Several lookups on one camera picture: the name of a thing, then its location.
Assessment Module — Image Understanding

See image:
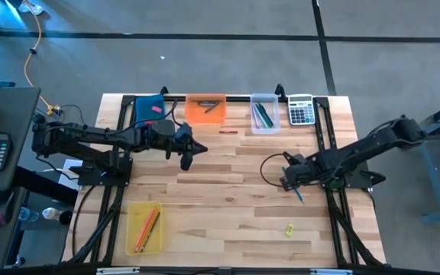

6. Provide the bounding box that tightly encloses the black aluminium table frame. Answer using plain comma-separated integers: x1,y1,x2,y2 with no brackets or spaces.
66,93,387,268

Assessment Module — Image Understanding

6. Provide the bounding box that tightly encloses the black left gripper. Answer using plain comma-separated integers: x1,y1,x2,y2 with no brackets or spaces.
173,122,209,172

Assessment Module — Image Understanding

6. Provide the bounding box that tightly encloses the white desk calculator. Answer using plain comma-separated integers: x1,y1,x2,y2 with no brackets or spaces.
287,93,317,126

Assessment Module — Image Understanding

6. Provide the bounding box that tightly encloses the yellow extension cable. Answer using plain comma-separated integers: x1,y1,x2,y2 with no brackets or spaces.
23,0,52,108

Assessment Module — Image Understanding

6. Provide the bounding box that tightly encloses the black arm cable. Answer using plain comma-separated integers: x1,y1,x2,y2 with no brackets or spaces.
259,152,286,188
126,99,186,133

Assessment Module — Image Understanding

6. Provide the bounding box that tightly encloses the blue pencil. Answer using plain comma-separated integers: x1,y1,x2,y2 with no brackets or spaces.
280,166,305,204

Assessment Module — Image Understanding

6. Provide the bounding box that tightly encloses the teal pen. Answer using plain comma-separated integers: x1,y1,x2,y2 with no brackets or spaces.
257,103,270,129

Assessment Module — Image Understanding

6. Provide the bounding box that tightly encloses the clear water bottle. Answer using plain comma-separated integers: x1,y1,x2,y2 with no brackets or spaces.
18,206,40,223
41,206,63,222

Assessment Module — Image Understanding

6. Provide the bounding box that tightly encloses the yellow plastic bin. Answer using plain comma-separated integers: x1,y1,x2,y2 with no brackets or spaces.
125,201,164,256

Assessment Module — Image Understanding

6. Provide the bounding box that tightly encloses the blue plastic bin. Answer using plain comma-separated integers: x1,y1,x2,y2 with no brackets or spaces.
134,94,167,129

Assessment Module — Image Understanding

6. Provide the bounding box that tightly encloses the clear plastic bin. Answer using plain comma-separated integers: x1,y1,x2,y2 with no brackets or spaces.
250,92,281,135

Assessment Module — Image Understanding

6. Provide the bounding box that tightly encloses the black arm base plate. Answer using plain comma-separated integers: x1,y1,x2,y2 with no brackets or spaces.
321,160,387,190
77,156,134,187

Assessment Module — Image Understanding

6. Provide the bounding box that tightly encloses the gray side desk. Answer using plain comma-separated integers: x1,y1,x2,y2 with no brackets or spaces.
0,86,41,193

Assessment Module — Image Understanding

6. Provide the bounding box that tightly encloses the silver metal bracket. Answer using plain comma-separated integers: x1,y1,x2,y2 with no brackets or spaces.
96,267,141,275
310,268,354,275

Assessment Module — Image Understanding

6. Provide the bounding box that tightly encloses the white paper sheet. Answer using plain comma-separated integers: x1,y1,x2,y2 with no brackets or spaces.
58,158,84,191

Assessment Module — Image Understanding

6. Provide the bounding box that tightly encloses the black desk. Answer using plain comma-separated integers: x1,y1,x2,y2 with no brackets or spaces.
0,166,79,270

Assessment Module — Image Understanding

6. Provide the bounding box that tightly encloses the orange plastic bin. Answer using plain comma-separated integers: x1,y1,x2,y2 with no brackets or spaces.
185,93,228,125

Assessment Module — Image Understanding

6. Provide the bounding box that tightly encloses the black round cap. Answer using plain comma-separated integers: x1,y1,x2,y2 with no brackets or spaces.
58,210,74,226

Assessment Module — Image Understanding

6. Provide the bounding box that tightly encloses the black pencil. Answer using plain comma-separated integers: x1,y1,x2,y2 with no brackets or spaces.
140,211,161,253

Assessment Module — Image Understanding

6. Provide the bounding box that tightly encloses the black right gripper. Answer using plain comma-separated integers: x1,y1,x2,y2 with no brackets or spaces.
280,151,322,192

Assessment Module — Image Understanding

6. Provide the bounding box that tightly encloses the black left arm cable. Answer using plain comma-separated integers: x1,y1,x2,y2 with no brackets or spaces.
126,99,186,133

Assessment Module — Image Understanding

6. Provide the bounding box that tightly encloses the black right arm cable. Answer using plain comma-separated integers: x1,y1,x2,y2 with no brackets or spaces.
259,152,286,188

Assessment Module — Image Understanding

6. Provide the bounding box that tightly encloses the black computer mouse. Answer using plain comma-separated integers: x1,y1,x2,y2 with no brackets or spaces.
0,190,17,228

